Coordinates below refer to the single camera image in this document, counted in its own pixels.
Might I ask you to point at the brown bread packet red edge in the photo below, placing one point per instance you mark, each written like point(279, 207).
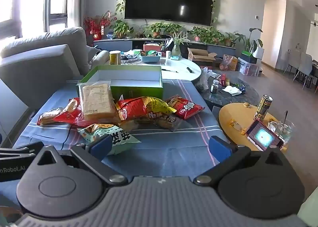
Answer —
point(48, 116)

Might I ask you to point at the green white snack bag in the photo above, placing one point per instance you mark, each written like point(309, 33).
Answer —
point(95, 131)

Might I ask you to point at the large leaf plant white pot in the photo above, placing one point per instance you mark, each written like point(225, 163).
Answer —
point(258, 51)

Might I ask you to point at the glass vase with plant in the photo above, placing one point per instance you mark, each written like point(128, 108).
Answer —
point(175, 50)

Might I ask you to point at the pink box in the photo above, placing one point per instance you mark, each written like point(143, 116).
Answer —
point(151, 47)

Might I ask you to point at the white round coffee table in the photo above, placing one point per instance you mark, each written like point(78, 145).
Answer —
point(178, 68)

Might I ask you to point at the black yellow drink can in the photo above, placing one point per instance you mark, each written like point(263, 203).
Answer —
point(263, 107)

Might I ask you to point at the small teal box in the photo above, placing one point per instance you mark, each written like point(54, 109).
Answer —
point(175, 57)

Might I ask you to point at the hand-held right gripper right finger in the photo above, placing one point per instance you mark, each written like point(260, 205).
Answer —
point(219, 148)

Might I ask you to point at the row of green potted plants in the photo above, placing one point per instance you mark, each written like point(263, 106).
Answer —
point(121, 27)

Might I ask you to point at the open cardboard box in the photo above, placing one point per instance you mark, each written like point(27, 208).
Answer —
point(198, 55)

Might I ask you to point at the grey television cabinet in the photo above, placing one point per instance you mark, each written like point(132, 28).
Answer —
point(119, 44)

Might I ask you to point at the grey dining chair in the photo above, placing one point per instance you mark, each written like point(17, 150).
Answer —
point(290, 59)
point(304, 65)

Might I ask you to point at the red snack bag white print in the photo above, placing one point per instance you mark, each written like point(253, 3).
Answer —
point(186, 110)

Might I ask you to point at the clear pastry packet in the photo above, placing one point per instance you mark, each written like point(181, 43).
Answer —
point(131, 124)

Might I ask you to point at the green cardboard box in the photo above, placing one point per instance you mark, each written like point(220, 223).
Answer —
point(139, 90)

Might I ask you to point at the round brown cookie packet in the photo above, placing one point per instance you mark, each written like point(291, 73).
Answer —
point(166, 122)

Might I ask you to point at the small red box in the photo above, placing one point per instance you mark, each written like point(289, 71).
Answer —
point(223, 79)

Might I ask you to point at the green topped dark box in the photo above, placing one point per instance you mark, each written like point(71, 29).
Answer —
point(247, 54)

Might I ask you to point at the small white bottle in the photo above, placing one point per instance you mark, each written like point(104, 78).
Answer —
point(168, 54)

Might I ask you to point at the sliced bread packet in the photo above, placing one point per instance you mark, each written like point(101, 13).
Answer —
point(95, 102)

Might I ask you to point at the phone with red case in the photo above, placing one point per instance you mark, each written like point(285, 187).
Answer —
point(263, 137)

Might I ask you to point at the green lidded container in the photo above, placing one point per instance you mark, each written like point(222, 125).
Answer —
point(138, 51)

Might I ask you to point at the white paper packet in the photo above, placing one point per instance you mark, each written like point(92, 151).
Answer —
point(232, 90)

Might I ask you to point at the grey sofa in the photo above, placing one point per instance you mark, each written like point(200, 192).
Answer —
point(37, 63)

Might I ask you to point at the red flower arrangement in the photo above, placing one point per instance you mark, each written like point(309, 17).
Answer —
point(95, 22)

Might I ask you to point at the red yellow striped snack bag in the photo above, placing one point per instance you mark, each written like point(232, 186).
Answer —
point(141, 107)

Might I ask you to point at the red snack bag bread picture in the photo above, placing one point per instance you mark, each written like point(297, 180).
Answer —
point(67, 117)

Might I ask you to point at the white plastic bag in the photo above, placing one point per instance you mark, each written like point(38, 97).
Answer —
point(202, 80)

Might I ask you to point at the yellow round side table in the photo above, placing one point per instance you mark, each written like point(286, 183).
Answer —
point(233, 117)

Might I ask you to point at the black pen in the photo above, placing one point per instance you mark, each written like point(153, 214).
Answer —
point(169, 70)

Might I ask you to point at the yellow tin can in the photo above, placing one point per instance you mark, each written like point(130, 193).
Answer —
point(114, 58)

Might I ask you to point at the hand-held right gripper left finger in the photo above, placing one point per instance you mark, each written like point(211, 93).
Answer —
point(100, 146)

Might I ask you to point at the metal spoon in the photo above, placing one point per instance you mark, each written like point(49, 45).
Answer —
point(286, 117)

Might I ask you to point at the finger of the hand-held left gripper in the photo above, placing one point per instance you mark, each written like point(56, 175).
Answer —
point(22, 148)

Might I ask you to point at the black marker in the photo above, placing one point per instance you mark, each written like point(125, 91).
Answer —
point(190, 70)

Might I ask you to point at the blue plastic basket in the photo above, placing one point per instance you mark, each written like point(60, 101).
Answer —
point(149, 59)

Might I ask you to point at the glass cup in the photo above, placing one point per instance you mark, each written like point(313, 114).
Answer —
point(288, 131)

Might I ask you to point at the orange plastic bag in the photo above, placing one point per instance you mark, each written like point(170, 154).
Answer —
point(227, 62)

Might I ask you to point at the dark framed window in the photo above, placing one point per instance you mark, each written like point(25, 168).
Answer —
point(58, 15)

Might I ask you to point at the glass jar dark lid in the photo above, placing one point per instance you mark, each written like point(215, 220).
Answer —
point(214, 87)

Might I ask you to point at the dark marble round table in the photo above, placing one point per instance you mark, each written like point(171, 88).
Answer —
point(223, 100)

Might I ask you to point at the clear storage box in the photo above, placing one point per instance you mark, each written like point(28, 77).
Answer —
point(248, 69)

